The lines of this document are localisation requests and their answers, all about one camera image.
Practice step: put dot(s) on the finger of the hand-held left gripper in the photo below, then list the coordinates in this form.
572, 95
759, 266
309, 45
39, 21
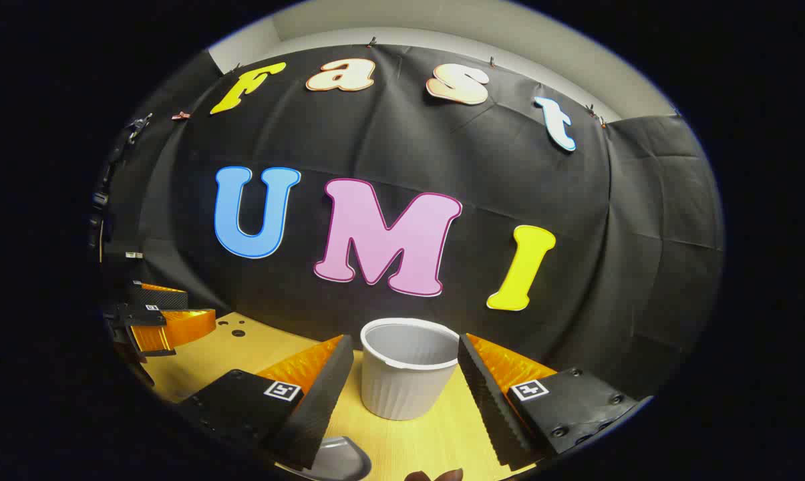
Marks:
141, 317
168, 300

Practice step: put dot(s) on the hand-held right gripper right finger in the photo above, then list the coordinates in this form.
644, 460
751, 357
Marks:
486, 401

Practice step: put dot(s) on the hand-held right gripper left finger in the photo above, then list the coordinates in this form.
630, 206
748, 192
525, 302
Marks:
322, 401

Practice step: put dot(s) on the grey dustpan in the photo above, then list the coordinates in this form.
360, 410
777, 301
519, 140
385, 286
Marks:
339, 461

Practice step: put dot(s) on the white ribbed garbage bin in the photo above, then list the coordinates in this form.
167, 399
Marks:
405, 387

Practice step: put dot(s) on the wooden desktop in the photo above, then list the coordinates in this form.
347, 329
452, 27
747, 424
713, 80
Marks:
409, 447

